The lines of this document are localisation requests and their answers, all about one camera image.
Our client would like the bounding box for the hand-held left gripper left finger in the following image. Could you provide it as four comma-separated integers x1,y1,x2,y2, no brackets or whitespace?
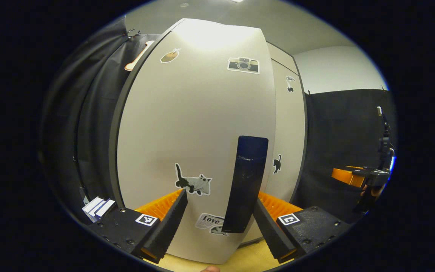
87,189,188,264

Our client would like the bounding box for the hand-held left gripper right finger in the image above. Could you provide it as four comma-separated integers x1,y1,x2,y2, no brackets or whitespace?
253,191,350,264

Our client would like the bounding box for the black door handle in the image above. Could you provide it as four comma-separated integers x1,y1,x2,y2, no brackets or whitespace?
221,136,269,234

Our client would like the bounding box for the white door with earmuff sticker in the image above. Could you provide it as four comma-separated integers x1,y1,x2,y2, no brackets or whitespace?
240,60,308,248

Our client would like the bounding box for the white door with camera sticker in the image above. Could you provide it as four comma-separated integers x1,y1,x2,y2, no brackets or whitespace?
109,18,278,265

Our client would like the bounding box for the black backdrop cloth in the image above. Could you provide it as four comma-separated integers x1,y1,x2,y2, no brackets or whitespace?
293,89,396,224
40,19,162,227

